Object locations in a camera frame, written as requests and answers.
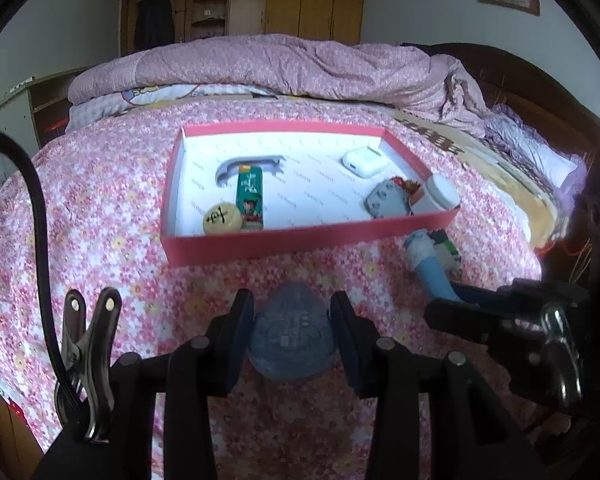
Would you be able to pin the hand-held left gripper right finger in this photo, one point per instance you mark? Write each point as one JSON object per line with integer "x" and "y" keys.
{"x": 345, "y": 342}

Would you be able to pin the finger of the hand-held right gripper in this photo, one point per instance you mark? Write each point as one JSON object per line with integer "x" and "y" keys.
{"x": 460, "y": 317}
{"x": 480, "y": 296}

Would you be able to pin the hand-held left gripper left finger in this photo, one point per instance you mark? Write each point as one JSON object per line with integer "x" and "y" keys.
{"x": 240, "y": 342}

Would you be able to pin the blue correction tape dispenser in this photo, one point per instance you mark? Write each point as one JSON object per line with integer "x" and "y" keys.
{"x": 290, "y": 330}

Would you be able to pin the light blue curved tube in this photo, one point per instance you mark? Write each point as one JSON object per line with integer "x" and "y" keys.
{"x": 432, "y": 270}

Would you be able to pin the red shallow cardboard box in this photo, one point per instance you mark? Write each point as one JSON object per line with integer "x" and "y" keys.
{"x": 280, "y": 245}

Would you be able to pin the white bottle orange label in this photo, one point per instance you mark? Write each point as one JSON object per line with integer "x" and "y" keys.
{"x": 442, "y": 192}

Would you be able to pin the round beige chess piece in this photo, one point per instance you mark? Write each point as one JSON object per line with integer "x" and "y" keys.
{"x": 222, "y": 219}

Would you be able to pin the grey ribbed item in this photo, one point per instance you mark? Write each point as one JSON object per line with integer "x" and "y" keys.
{"x": 385, "y": 200}

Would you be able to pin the green printed lighter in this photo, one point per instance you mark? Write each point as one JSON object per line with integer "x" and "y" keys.
{"x": 250, "y": 200}

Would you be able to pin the yellow brown printed blanket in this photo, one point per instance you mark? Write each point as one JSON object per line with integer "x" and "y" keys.
{"x": 495, "y": 170}

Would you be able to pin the red printed small item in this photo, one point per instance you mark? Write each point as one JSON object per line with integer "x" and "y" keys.
{"x": 409, "y": 187}

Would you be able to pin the lilac ruffled pillow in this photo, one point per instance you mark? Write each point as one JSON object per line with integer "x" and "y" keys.
{"x": 540, "y": 160}

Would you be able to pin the silver metal clip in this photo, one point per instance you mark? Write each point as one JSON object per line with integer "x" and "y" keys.
{"x": 87, "y": 355}

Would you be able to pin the white earbuds case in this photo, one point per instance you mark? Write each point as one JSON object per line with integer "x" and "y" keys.
{"x": 360, "y": 162}

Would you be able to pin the pink floral bed sheet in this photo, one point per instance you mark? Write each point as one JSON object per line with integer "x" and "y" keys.
{"x": 105, "y": 190}

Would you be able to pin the dark wooden headboard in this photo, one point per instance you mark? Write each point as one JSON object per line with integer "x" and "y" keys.
{"x": 545, "y": 90}

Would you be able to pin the cartoon printed sheet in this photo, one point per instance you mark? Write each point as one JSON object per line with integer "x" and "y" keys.
{"x": 180, "y": 92}

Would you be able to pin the pink quilt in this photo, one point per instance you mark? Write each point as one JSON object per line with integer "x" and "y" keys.
{"x": 280, "y": 65}

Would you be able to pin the wooden bedside cabinet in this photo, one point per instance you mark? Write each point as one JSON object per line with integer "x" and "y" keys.
{"x": 10, "y": 110}

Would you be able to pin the dark hanging clothes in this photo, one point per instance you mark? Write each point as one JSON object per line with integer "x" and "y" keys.
{"x": 154, "y": 20}

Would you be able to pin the wooden wardrobe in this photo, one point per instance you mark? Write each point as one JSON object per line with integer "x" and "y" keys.
{"x": 295, "y": 0}

